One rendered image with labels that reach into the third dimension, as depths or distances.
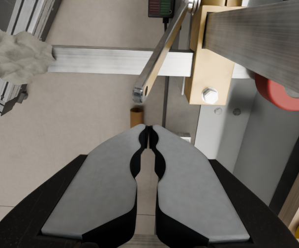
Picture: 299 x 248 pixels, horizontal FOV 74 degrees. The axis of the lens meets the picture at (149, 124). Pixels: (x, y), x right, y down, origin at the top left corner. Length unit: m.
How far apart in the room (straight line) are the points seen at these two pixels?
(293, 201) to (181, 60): 0.29
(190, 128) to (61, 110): 0.99
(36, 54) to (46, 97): 1.06
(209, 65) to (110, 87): 0.97
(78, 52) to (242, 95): 0.43
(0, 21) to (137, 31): 0.59
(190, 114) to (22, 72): 0.33
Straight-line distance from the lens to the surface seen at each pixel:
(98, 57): 0.27
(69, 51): 0.28
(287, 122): 0.48
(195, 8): 0.27
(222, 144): 0.63
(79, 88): 1.25
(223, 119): 0.59
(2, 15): 1.09
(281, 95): 0.27
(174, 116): 0.46
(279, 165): 0.51
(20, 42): 0.29
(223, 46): 0.19
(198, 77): 0.26
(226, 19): 0.19
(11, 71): 0.31
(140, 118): 1.16
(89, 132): 1.35
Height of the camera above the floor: 1.12
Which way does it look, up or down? 63 degrees down
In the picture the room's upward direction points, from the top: 179 degrees counter-clockwise
